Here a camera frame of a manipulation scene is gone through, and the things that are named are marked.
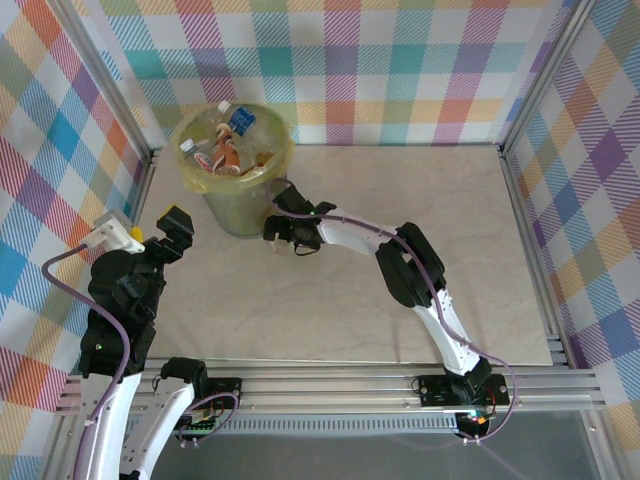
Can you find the small red label bottle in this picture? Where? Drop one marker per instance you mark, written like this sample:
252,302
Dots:
202,161

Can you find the clear bottle pale blue cap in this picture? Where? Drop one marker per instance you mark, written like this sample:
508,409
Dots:
186,146

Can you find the orange label bottle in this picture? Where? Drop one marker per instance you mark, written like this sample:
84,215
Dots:
226,152

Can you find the blue label bottle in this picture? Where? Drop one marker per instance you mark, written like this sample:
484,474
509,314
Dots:
242,120

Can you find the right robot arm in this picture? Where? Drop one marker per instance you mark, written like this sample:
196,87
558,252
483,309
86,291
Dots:
400,280

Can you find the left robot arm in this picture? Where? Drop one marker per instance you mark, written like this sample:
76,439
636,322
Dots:
160,420

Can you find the green terminal controller board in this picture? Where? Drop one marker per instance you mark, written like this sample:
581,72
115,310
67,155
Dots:
202,425

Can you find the grey metal base sheet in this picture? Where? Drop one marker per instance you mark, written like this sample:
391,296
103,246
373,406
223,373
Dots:
350,455

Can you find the small controller board with LED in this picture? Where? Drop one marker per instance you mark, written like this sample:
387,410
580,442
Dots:
475,420

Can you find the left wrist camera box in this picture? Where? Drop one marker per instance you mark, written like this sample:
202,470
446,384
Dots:
112,222

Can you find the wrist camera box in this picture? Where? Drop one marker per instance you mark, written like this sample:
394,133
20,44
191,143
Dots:
295,200
112,222

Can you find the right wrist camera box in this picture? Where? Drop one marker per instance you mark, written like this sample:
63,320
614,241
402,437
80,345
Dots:
295,200

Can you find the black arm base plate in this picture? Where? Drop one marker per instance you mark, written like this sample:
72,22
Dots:
227,387
435,390

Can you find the wide aluminium frame rail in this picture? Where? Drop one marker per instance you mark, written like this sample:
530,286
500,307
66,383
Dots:
325,390

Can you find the aluminium frame post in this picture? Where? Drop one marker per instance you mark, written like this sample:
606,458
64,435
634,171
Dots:
543,75
106,75

